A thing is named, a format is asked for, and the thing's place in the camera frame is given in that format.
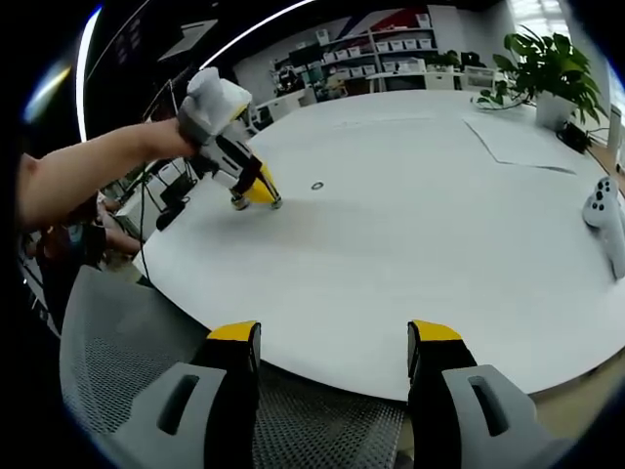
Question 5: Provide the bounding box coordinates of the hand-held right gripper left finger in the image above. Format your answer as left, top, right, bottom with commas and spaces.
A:
104, 320, 263, 469

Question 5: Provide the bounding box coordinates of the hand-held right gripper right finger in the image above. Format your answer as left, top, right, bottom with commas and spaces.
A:
406, 320, 582, 469

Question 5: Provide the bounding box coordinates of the black power adapter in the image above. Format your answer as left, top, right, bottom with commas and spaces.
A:
155, 200, 189, 232

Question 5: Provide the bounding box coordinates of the long curved ceiling light strip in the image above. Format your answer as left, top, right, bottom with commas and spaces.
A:
199, 0, 313, 69

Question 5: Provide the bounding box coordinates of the grey mesh chair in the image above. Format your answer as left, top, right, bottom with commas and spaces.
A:
58, 263, 411, 469

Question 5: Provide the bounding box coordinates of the short ceiling light strip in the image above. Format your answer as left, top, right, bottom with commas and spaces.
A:
75, 4, 104, 143

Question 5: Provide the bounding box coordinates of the white shelf with storage bins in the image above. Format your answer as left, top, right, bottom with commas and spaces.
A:
271, 12, 440, 94

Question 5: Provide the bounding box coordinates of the white game controller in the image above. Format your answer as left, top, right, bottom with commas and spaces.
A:
581, 192, 625, 282
594, 175, 625, 216

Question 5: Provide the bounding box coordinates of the glass dish with green leaves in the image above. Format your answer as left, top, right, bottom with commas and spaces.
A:
470, 80, 538, 111

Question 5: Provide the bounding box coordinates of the white paper sheet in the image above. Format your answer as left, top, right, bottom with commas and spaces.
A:
461, 114, 580, 176

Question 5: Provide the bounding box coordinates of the black box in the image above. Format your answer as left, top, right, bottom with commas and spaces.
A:
556, 120, 593, 153

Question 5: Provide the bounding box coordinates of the white plant pot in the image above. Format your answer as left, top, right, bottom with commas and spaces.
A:
535, 90, 577, 131

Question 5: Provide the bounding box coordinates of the green leafy plant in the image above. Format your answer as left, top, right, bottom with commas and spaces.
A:
492, 23, 609, 126

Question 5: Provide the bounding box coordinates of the white bottle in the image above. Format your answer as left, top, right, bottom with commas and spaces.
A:
607, 105, 624, 148

